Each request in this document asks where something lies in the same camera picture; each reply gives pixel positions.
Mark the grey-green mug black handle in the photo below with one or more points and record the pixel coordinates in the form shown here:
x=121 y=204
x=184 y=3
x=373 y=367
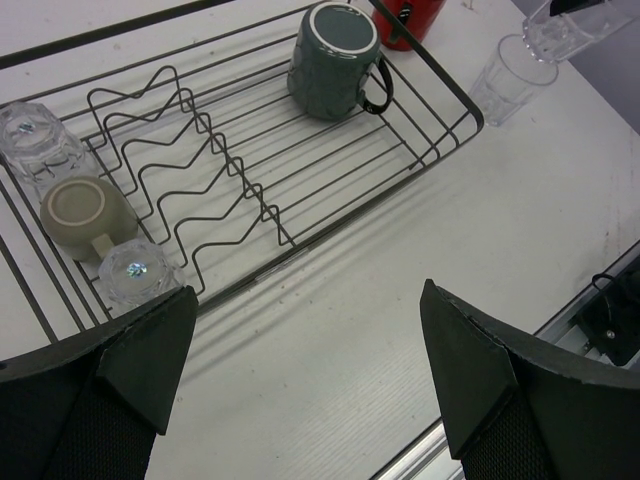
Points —
x=337 y=46

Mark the beige small cup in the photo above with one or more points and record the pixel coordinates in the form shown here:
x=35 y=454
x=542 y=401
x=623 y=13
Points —
x=86 y=217

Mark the clear small glass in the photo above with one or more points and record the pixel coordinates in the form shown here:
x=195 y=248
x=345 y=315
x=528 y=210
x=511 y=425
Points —
x=39 y=150
x=136 y=272

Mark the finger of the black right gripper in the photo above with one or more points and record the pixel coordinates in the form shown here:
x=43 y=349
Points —
x=559 y=7

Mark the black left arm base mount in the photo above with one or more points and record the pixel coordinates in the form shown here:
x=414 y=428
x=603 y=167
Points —
x=610 y=319

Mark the aluminium table edge rail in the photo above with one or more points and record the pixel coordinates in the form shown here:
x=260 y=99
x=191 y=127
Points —
x=429 y=456

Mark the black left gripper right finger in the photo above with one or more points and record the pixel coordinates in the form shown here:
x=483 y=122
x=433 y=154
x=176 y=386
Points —
x=517 y=407

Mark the dark wire dish rack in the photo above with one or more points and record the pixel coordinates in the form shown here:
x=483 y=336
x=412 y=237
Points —
x=185 y=110

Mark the red mug black handle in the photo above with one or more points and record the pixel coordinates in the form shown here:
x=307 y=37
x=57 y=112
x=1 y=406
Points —
x=416 y=15

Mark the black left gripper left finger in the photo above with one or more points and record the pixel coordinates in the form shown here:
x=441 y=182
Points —
x=92 y=405

